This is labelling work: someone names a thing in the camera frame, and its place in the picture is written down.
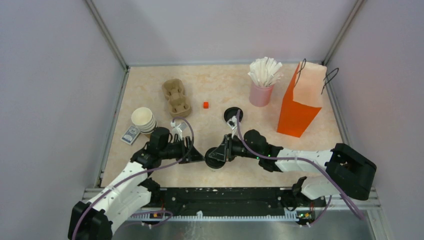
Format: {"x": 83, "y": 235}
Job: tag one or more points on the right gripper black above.
{"x": 224, "y": 152}

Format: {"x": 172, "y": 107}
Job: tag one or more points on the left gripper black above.
{"x": 194, "y": 155}

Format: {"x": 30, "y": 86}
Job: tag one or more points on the black cup lid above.
{"x": 215, "y": 157}
{"x": 231, "y": 112}

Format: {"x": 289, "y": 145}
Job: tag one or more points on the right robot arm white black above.
{"x": 340, "y": 170}

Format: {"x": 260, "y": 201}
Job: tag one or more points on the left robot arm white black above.
{"x": 102, "y": 215}

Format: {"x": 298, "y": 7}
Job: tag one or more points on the brown pulp cup carrier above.
{"x": 178, "y": 103}

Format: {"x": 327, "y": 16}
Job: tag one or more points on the stack of paper cups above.
{"x": 144, "y": 120}

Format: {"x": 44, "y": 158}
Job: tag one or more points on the pink straw holder cup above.
{"x": 260, "y": 96}

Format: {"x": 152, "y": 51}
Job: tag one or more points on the bundle of white wrapped straws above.
{"x": 265, "y": 72}

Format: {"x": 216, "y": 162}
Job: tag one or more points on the orange paper bag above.
{"x": 302, "y": 100}

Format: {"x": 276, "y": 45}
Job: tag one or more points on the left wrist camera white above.
{"x": 177, "y": 129}

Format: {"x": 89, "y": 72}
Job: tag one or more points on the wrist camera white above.
{"x": 232, "y": 123}
{"x": 177, "y": 129}

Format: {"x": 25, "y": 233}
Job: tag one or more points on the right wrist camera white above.
{"x": 232, "y": 123}

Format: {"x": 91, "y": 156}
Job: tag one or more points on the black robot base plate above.
{"x": 232, "y": 201}

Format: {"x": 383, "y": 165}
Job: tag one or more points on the white toothed cable rail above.
{"x": 289, "y": 216}

